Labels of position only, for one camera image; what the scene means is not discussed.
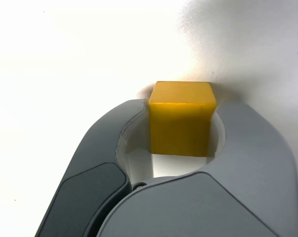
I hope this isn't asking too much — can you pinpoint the yellow cube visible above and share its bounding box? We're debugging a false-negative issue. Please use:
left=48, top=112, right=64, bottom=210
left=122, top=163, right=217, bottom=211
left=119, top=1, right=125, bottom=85
left=148, top=80, right=217, bottom=158

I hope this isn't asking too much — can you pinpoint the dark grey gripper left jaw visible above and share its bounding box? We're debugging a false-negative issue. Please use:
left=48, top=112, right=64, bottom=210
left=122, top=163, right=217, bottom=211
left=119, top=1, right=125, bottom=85
left=35, top=98, right=154, bottom=237

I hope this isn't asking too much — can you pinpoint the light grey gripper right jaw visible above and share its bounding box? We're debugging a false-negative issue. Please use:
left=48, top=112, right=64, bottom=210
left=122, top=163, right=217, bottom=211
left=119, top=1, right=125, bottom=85
left=95, top=100, right=298, bottom=237

